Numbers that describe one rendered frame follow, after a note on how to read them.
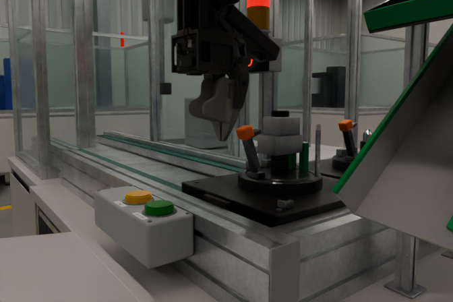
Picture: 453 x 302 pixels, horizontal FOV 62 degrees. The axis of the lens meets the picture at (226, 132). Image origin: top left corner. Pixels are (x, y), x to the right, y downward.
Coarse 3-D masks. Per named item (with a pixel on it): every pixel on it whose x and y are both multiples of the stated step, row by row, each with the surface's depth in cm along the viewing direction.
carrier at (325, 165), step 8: (368, 136) 77; (360, 144) 78; (336, 152) 81; (344, 152) 81; (320, 160) 87; (328, 160) 87; (336, 160) 77; (344, 160) 75; (352, 160) 74; (312, 168) 78; (320, 168) 78; (328, 168) 78; (336, 168) 77; (344, 168) 75; (328, 176) 72; (336, 176) 70
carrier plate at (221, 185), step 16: (224, 176) 70; (192, 192) 63; (208, 192) 59; (224, 192) 58; (240, 192) 58; (320, 192) 58; (240, 208) 53; (256, 208) 50; (272, 208) 50; (288, 208) 50; (304, 208) 50; (320, 208) 51; (336, 208) 53; (272, 224) 47
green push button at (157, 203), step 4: (156, 200) 53; (160, 200) 53; (164, 200) 53; (148, 204) 51; (152, 204) 51; (156, 204) 51; (160, 204) 51; (164, 204) 51; (168, 204) 51; (172, 204) 51; (144, 208) 51; (148, 208) 50; (152, 208) 50; (156, 208) 50; (160, 208) 50; (164, 208) 50; (168, 208) 50; (172, 208) 51; (148, 212) 50; (152, 212) 50; (156, 212) 50; (160, 212) 50; (164, 212) 50; (168, 212) 50
